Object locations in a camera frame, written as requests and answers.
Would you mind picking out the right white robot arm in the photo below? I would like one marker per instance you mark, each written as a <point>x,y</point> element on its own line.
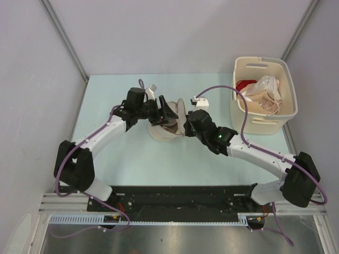
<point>297,174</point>

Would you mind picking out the pile of bras in basket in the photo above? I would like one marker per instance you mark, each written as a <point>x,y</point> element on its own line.
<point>262,96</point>

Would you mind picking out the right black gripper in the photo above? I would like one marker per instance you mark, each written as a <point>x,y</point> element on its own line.
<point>187,132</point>

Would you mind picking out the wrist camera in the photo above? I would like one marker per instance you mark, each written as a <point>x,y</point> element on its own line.
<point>150,91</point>
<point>199,104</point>

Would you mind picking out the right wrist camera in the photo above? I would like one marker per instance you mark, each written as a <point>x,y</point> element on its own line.
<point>199,104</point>

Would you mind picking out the white slotted cable duct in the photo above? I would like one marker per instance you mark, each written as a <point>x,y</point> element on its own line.
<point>93,219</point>

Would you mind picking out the cream plastic basket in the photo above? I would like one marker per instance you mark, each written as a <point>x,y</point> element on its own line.
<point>254,68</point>

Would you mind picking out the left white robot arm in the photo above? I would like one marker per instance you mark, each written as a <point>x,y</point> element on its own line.
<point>75,160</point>

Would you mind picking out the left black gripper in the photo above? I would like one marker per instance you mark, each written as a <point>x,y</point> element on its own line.
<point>155,120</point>

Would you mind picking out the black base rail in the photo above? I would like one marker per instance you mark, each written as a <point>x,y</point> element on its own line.
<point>180,204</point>

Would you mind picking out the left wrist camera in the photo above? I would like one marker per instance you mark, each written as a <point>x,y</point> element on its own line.
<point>150,91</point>

